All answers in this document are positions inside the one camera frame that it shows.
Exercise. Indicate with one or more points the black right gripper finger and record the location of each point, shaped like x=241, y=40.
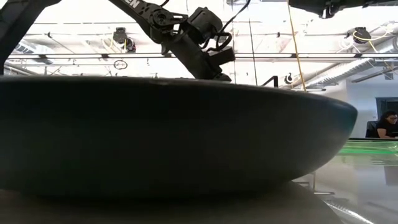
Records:
x=308, y=4
x=329, y=13

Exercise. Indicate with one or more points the teal blue plate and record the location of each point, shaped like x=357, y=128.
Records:
x=155, y=133

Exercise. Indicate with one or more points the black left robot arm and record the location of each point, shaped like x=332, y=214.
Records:
x=146, y=14

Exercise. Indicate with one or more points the long ceiling light bar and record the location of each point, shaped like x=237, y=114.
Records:
x=280, y=56

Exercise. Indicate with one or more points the dark teal door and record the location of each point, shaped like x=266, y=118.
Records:
x=384, y=104

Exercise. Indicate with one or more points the person at desk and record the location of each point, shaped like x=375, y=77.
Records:
x=387, y=126

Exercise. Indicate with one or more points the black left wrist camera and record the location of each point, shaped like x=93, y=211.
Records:
x=222, y=56

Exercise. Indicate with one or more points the silver ventilation duct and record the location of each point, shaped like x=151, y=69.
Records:
x=342, y=73

